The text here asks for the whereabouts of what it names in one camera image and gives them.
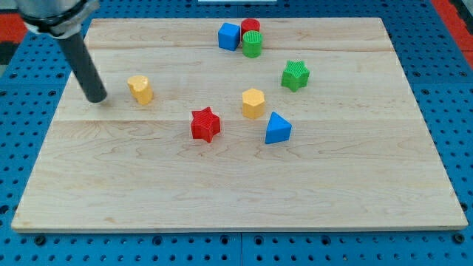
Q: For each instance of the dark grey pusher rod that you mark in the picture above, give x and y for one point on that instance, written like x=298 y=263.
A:
x=80 y=61

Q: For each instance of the yellow heart block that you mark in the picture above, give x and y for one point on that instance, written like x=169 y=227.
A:
x=140 y=89

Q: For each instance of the red star block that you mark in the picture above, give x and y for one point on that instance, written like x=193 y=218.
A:
x=205 y=124

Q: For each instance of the wooden board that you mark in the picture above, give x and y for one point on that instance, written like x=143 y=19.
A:
x=359 y=157

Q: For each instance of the blue cube block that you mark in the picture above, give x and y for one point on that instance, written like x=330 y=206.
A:
x=228 y=36

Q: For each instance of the red cylinder block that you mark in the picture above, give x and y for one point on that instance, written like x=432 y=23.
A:
x=249 y=24

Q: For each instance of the green cylinder block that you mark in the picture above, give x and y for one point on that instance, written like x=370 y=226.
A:
x=252 y=44

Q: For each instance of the yellow hexagon block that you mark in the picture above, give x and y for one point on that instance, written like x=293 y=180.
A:
x=253 y=103

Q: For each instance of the blue triangle block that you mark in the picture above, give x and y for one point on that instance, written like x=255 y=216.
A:
x=278 y=129

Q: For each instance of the green star block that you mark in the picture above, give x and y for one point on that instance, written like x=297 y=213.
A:
x=295 y=75

